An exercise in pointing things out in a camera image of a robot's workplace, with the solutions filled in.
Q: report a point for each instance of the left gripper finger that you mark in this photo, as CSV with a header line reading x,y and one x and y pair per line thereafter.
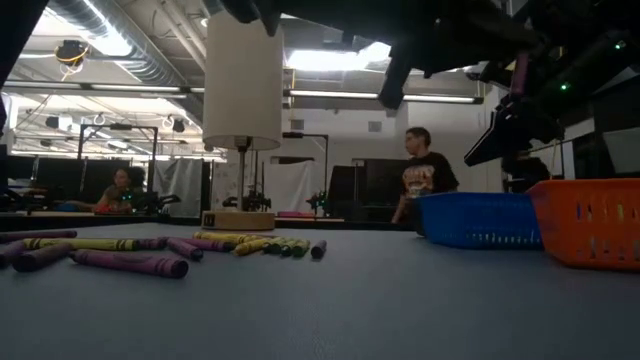
x,y
397,75

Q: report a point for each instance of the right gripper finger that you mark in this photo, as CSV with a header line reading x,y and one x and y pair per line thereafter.
x,y
525,130
500,72

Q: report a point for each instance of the purple crayon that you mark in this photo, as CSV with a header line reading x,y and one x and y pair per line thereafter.
x,y
207,244
35,234
10,253
130,263
520,75
152,243
186,249
42,257
318,249

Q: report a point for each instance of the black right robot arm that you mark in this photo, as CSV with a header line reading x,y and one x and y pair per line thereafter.
x,y
615,10

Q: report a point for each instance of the small black robot arm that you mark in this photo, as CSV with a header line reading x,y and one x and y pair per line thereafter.
x,y
255,200
319,202

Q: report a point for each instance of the grey panel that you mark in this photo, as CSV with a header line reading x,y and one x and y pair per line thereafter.
x,y
622,150

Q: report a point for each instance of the blue plastic basket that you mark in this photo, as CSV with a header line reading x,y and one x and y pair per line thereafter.
x,y
480,220

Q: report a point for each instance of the person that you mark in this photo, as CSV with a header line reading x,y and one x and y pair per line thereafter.
x,y
120,192
425,175

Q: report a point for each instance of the orange plastic basket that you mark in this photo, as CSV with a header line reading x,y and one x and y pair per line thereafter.
x,y
590,225

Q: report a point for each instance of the black cabinet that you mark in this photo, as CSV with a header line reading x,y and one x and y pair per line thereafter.
x,y
370,190

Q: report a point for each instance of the white backdrop sheet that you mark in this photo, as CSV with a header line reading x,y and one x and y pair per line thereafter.
x,y
292,185

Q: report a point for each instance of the white shade wooden base lamp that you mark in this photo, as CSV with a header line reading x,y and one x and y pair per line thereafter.
x,y
243,80

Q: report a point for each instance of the green-tipped yellow crayon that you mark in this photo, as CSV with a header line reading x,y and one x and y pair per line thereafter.
x,y
273,246
80,244
301,248
287,247

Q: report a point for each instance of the grey curtain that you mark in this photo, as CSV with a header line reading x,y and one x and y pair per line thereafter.
x,y
180,187

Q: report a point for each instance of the round silver air duct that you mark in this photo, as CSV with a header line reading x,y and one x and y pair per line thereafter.
x,y
125,45

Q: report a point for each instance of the black gantry frame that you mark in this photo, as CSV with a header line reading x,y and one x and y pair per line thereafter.
x,y
120,127

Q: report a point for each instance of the black table frame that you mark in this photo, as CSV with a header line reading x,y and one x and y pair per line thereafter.
x,y
100,221

